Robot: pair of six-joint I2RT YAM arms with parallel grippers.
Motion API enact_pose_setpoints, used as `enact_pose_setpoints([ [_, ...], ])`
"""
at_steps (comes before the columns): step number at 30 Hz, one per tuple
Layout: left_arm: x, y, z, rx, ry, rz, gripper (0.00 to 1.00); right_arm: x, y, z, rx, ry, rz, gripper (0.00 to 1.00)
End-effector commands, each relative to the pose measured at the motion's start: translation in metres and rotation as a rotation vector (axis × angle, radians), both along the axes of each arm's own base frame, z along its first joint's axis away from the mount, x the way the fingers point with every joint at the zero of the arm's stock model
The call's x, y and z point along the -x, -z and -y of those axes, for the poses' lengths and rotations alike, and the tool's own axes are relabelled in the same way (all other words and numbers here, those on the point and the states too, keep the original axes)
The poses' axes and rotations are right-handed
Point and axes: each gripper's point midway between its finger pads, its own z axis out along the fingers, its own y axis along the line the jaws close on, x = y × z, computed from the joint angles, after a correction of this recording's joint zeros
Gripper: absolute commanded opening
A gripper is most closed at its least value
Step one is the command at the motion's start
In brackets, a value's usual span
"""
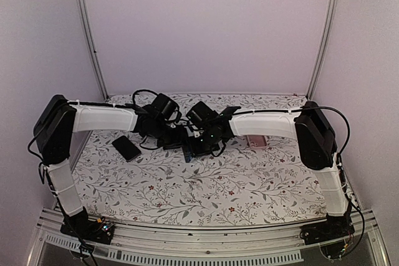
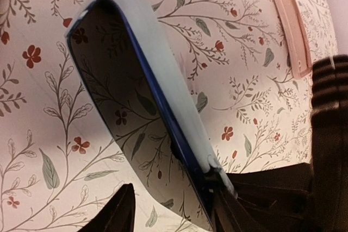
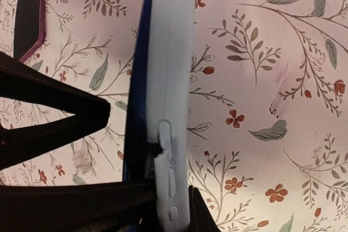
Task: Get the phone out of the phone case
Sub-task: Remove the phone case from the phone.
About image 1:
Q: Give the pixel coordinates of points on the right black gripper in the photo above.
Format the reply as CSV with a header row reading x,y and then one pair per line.
x,y
194,149

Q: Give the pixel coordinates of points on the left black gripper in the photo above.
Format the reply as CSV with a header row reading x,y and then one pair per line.
x,y
179,141

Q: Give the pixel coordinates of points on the light blue phone case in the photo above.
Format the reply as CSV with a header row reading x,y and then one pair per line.
x,y
187,154

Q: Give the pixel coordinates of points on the phone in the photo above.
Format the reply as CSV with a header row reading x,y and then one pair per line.
x,y
126,148

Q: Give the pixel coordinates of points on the pink phone case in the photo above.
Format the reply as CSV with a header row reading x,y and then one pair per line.
x,y
256,141

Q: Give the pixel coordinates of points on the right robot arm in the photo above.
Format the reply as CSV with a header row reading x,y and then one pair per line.
x,y
307,125

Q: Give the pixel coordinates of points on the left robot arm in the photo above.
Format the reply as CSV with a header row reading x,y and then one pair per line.
x,y
62,118

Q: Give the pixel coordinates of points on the floral patterned table mat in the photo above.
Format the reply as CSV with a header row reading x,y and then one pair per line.
x,y
242,186

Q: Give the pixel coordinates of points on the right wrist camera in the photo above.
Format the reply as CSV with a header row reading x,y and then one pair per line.
x,y
192,130

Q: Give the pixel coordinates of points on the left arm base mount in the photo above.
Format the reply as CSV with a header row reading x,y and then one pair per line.
x,y
99,231

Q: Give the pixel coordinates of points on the front aluminium rail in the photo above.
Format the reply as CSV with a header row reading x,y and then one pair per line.
x,y
136,243

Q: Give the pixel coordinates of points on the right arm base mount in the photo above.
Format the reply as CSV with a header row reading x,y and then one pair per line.
x,y
332,228

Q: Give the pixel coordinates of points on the left aluminium frame post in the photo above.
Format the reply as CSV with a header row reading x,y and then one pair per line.
x,y
93,54

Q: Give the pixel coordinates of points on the aluminium frame post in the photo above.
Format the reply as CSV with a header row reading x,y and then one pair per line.
x,y
93,54
319,61

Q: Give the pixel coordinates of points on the right aluminium frame post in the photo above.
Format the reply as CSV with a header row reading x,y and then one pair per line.
x,y
319,61

